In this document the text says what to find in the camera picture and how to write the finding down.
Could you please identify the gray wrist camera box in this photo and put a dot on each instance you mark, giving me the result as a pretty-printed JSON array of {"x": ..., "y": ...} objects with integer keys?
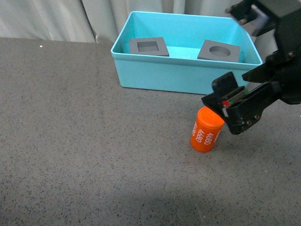
[{"x": 258, "y": 18}]

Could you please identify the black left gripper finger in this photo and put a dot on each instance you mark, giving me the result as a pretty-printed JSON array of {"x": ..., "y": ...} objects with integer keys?
[{"x": 228, "y": 98}]

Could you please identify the orange cylinder with white numbers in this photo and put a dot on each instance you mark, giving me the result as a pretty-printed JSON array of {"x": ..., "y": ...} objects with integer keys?
[{"x": 206, "y": 130}]

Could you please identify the white pleated curtain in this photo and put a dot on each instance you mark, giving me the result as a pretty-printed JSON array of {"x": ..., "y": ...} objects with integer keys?
[{"x": 94, "y": 21}]

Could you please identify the gray block with square hole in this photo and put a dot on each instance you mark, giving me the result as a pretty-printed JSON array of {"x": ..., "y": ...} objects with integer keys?
[{"x": 154, "y": 46}]

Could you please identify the light blue plastic box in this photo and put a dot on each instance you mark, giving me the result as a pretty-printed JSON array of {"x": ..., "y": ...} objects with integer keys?
[{"x": 184, "y": 36}]

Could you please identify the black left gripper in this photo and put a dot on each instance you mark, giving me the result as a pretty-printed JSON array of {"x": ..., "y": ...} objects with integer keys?
[{"x": 282, "y": 67}]

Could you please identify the gray block with round hole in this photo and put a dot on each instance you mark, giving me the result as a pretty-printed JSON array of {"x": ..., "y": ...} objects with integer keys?
[{"x": 219, "y": 51}]

